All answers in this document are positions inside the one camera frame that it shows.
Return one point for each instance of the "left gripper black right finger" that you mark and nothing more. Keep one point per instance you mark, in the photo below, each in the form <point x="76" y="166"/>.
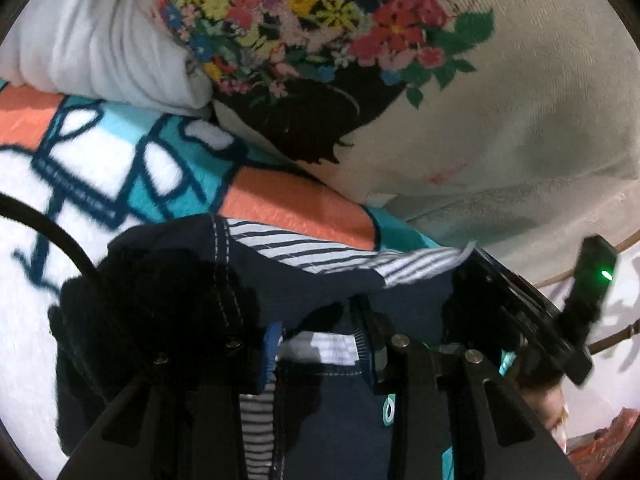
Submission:
<point x="456" y="401"/>

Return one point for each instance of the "person right hand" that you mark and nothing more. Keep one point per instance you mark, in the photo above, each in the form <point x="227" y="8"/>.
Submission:
<point x="549" y="405"/>

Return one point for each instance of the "cream floral cushion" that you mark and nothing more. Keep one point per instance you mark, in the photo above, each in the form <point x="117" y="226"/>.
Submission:
<point x="514" y="123"/>

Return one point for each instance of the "white plush pillow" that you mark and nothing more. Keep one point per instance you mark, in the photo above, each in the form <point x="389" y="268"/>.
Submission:
<point x="103" y="49"/>

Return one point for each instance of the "turquoise cartoon fleece blanket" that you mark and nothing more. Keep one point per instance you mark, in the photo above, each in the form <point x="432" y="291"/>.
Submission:
<point x="97" y="168"/>

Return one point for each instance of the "navy striped child pants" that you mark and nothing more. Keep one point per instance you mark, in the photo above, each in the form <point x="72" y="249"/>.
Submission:
<point x="179" y="292"/>

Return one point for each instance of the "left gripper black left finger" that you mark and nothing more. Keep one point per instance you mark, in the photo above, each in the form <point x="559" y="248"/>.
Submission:
<point x="173" y="424"/>

